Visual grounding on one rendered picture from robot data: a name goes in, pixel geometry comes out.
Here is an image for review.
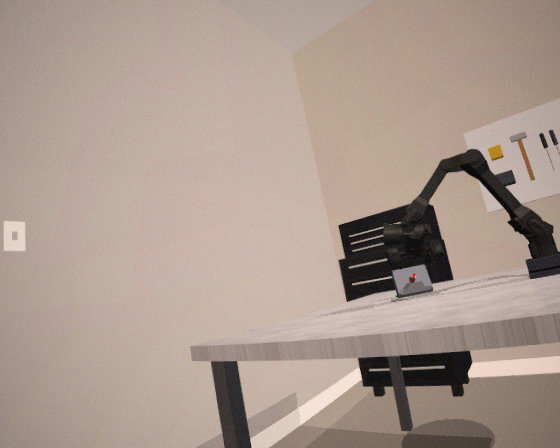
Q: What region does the grey sloped panel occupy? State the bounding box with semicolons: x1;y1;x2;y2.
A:
392;264;433;298

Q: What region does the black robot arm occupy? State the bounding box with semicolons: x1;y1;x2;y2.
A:
383;149;560;259

